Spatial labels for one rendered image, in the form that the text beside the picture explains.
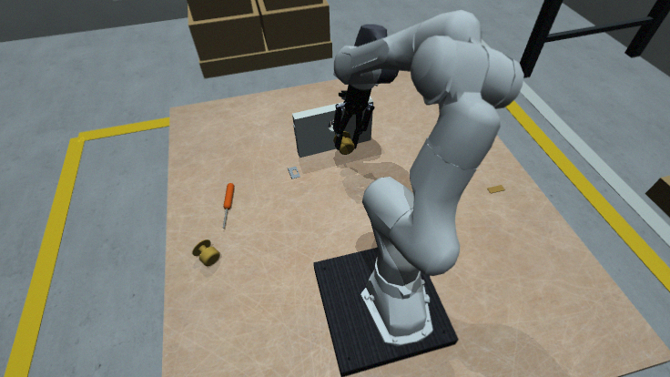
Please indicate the brass door knob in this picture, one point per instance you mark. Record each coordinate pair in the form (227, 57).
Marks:
(346, 146)
(207, 255)

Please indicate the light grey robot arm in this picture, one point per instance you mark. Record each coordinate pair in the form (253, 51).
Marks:
(469, 82)

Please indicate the orange-handled screwdriver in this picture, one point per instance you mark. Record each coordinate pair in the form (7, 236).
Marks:
(228, 199)

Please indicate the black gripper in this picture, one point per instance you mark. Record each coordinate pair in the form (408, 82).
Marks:
(354, 95)

